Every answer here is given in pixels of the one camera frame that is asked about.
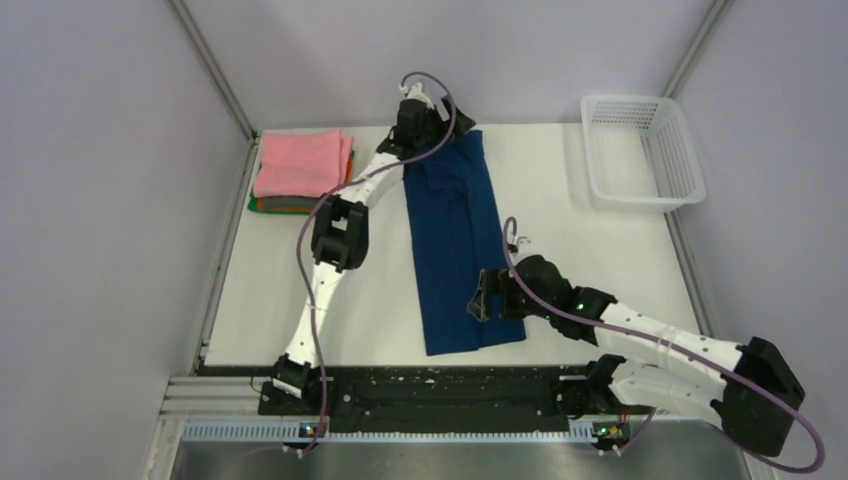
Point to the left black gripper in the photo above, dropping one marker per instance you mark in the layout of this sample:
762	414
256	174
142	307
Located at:
445	127

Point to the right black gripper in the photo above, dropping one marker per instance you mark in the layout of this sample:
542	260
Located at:
494	281

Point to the navy blue t shirt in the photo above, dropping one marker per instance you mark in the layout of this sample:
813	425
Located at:
456	234

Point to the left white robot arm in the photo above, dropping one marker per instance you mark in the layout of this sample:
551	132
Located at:
337	233

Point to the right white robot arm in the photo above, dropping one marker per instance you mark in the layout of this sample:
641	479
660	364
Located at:
746	390

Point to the grey folded t shirt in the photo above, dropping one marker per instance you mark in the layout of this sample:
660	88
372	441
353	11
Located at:
279	204

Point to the white plastic basket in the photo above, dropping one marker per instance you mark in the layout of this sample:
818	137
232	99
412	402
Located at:
639	154

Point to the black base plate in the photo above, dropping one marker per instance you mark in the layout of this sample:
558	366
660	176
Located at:
443	400

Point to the white slotted cable duct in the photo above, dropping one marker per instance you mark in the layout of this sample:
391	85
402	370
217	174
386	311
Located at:
257	431

